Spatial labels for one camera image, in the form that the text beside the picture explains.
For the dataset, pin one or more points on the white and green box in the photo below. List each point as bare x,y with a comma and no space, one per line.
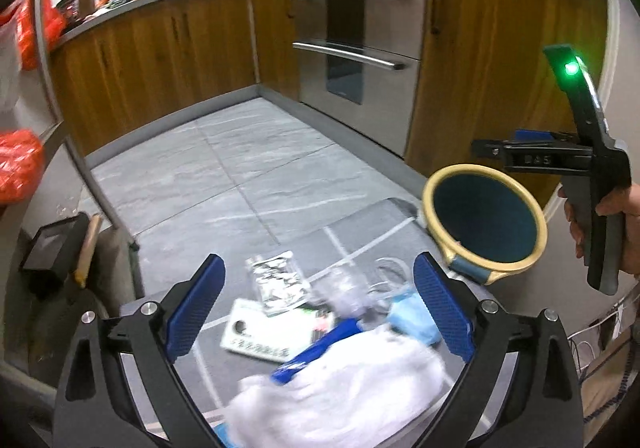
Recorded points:
250,333

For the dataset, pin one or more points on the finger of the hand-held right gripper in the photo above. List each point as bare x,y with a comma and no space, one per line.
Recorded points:
540,161
532,135

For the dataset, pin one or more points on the grey mat with white lines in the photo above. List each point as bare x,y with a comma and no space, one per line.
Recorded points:
350,238

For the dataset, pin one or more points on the blue bin with cream rim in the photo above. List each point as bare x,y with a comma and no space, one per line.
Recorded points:
480,218

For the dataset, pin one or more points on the blue wrapper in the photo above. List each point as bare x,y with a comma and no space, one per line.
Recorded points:
310,353

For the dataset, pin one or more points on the metal table leg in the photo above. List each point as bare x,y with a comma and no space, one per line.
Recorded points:
112,218

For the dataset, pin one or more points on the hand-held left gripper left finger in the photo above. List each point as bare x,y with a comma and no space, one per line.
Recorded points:
195,310

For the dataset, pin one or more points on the black box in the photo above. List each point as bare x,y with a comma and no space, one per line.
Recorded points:
50,248

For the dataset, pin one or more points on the silver foil packet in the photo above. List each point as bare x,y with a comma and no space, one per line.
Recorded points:
275,278

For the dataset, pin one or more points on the orange plastic bag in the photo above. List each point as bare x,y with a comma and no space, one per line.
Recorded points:
35,28
17,168

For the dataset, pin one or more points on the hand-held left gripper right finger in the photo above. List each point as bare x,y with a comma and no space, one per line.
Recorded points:
445,310

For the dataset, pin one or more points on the small blue scrap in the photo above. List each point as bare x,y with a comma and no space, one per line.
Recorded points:
225,430

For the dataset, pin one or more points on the person's right hand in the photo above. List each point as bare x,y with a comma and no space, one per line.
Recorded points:
631,228

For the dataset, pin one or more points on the tall wooden cabinet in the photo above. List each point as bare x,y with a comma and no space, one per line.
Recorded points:
500,78

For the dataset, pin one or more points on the clear plastic wrap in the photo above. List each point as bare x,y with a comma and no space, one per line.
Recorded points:
345,290

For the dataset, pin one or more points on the pressure cooker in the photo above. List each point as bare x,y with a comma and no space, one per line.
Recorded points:
80,3

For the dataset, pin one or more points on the wooden base cabinets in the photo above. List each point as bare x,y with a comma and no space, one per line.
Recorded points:
175,58

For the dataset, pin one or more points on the stainless steel oven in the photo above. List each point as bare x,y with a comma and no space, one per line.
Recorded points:
370,78

